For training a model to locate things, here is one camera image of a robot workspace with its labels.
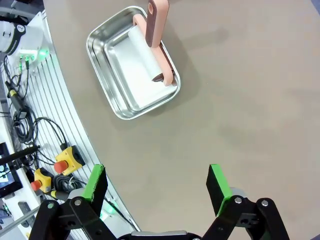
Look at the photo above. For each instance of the thin black rod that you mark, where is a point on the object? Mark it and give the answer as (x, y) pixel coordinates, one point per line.
(15, 156)

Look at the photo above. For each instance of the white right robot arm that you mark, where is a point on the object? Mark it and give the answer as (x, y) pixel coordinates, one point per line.
(32, 37)

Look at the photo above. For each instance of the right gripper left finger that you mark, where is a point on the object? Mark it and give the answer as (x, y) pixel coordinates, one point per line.
(96, 185)

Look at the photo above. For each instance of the white slotted mounting plate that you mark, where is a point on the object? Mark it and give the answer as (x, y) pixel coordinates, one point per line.
(50, 100)

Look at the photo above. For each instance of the pink lint roller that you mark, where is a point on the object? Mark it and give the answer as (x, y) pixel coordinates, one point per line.
(156, 22)

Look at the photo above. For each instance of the rectangular stainless steel tray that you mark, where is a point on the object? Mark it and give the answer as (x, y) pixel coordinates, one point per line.
(120, 100)

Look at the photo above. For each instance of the black tablet screen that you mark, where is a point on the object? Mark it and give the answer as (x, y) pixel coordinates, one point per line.
(7, 185)

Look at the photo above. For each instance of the small yellow emergency stop box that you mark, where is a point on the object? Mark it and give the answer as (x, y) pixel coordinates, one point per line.
(43, 178)

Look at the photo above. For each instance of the large yellow emergency stop box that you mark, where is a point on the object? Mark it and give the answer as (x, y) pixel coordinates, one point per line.
(70, 156)

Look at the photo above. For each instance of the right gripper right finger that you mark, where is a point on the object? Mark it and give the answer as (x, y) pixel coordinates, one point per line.
(216, 185)

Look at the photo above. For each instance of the small black remote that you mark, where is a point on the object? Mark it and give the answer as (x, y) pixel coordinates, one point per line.
(23, 207)

